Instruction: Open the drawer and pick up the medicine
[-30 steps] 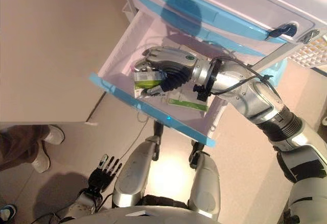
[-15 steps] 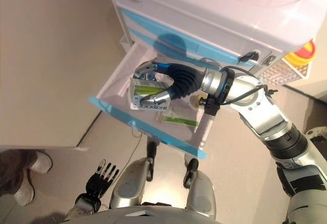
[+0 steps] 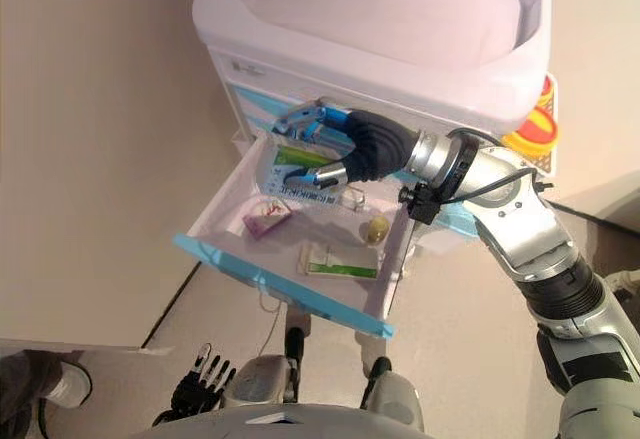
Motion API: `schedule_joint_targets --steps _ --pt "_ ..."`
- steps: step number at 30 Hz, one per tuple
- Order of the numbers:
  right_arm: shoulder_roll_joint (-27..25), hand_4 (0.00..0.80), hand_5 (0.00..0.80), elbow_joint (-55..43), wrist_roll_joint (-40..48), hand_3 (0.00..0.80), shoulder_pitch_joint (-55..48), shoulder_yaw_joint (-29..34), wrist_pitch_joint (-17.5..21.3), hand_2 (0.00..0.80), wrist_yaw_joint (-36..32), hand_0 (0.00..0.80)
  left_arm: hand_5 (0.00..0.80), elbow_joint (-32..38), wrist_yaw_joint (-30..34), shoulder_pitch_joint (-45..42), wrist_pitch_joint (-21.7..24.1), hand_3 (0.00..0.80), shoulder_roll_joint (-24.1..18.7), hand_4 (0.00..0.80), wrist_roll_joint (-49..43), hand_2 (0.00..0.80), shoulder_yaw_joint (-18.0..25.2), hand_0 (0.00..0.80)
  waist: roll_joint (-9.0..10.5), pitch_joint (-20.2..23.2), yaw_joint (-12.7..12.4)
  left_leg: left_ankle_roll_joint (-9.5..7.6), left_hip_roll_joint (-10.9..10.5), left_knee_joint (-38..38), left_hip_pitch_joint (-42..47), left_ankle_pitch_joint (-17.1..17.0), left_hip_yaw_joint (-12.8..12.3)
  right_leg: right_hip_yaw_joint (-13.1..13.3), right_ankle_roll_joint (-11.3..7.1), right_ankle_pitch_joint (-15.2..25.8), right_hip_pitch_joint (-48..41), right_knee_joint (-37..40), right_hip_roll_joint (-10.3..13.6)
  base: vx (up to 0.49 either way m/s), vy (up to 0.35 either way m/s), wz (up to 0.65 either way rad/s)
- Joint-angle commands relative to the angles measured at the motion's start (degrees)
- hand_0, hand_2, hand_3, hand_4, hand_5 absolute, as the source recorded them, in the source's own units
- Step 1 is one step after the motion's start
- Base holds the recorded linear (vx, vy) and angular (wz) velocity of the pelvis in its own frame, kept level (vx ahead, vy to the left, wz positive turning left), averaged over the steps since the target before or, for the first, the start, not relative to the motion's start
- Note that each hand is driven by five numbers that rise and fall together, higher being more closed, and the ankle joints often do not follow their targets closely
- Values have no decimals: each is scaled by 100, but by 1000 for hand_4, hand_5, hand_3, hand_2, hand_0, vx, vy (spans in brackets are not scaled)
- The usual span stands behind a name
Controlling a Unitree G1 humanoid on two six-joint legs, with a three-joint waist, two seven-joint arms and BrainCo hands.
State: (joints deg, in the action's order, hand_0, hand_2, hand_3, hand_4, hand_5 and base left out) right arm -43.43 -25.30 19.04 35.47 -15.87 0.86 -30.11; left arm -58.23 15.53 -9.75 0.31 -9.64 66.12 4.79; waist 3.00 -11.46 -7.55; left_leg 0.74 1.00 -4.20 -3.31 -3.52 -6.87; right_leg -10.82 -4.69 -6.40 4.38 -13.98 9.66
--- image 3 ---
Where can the black robot foot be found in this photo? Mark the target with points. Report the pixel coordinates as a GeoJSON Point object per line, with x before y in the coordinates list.
{"type": "Point", "coordinates": [295, 341]}
{"type": "Point", "coordinates": [381, 366]}

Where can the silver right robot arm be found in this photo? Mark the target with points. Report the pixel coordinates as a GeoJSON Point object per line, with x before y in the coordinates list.
{"type": "Point", "coordinates": [525, 239]}

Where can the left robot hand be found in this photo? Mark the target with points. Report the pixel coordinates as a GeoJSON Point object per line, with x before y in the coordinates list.
{"type": "Point", "coordinates": [197, 394]}

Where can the small green white medicine box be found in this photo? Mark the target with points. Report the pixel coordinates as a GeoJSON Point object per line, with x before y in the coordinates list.
{"type": "Point", "coordinates": [295, 156]}

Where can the silver right robot leg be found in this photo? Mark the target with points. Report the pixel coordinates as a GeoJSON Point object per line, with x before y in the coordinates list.
{"type": "Point", "coordinates": [395, 399]}

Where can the purple white medicine box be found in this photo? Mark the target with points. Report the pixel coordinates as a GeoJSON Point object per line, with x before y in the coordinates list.
{"type": "Point", "coordinates": [265, 221]}

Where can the silver robot torso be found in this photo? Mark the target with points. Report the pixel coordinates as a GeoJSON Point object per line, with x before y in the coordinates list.
{"type": "Point", "coordinates": [280, 426]}

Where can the long green white medicine box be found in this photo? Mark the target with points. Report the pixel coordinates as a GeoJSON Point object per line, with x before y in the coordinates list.
{"type": "Point", "coordinates": [340, 261]}

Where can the yellow pill jar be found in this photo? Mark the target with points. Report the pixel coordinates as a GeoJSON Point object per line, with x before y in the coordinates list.
{"type": "Point", "coordinates": [375, 229]}

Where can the black right robot foot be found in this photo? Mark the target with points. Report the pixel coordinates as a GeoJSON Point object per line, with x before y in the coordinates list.
{"type": "Point", "coordinates": [381, 366]}

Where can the person's white sneaker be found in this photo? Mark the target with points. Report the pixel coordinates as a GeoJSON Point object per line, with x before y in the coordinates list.
{"type": "Point", "coordinates": [72, 384]}

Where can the white medical drawer cart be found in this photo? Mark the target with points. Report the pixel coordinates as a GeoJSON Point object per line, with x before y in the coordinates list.
{"type": "Point", "coordinates": [375, 19]}

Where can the silver left robot leg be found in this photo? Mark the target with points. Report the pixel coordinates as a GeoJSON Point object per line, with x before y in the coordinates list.
{"type": "Point", "coordinates": [260, 379]}

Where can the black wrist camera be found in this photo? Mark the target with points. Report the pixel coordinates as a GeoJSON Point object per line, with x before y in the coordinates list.
{"type": "Point", "coordinates": [422, 204]}

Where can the black left robot foot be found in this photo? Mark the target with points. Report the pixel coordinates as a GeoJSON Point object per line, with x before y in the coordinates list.
{"type": "Point", "coordinates": [295, 341]}

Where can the white bed caster wheel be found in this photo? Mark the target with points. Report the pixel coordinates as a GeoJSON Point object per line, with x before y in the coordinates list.
{"type": "Point", "coordinates": [625, 281]}

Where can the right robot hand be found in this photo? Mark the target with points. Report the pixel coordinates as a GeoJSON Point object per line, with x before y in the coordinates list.
{"type": "Point", "coordinates": [380, 149]}

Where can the silver robot leg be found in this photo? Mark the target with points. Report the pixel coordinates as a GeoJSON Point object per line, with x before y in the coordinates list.
{"type": "Point", "coordinates": [260, 379]}
{"type": "Point", "coordinates": [395, 399]}

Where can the white drawer with blue front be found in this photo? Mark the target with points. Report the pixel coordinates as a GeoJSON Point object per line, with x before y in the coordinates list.
{"type": "Point", "coordinates": [280, 283]}

